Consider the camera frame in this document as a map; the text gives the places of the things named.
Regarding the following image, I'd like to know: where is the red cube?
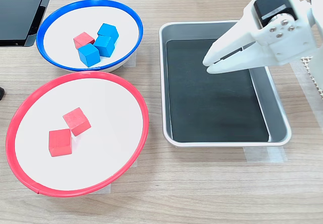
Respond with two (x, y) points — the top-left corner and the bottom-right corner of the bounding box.
(48, 128), (73, 157)
(73, 31), (95, 49)
(62, 107), (92, 137)

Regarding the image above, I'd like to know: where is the steel tray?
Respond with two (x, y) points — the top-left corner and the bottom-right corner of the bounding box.
(158, 20), (292, 148)

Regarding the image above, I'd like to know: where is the black tray mat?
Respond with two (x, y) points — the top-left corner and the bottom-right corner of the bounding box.
(166, 38), (270, 143)

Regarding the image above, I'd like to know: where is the blue cube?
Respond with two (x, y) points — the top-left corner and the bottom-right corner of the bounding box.
(93, 35), (116, 58)
(97, 23), (119, 43)
(77, 43), (101, 68)

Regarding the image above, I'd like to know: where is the blue-rimmed white plate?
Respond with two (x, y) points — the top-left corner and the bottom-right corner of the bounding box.
(36, 0), (144, 73)

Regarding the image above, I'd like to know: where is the red-rimmed white plate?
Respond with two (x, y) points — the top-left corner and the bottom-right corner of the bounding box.
(5, 71), (150, 198)

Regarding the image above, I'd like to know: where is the black flat device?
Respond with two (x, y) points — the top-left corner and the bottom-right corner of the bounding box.
(0, 0), (55, 47)

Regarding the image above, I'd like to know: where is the pale perforated base plate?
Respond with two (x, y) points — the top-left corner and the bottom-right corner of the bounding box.
(300, 56), (323, 95)

